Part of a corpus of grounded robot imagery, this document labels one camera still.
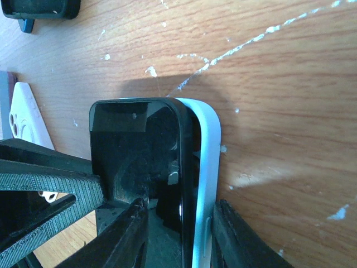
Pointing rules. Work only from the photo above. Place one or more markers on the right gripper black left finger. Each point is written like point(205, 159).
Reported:
point(44, 192)

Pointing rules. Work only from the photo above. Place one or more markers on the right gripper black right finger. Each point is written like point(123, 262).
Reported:
point(235, 244)

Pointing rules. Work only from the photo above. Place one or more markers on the light blue phone case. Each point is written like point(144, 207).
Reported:
point(206, 142)

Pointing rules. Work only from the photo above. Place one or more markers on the pink phone case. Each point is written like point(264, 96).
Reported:
point(25, 119)

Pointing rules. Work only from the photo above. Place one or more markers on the dark maroon cased phone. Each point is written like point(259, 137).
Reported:
point(8, 80)

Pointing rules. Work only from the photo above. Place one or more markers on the black phone case rear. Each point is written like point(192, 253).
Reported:
point(26, 25)

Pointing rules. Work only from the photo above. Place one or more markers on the black phone case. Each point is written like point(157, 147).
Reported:
point(26, 25)
point(38, 9)

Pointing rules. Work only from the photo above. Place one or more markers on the black phone case front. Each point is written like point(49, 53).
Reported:
point(38, 9)

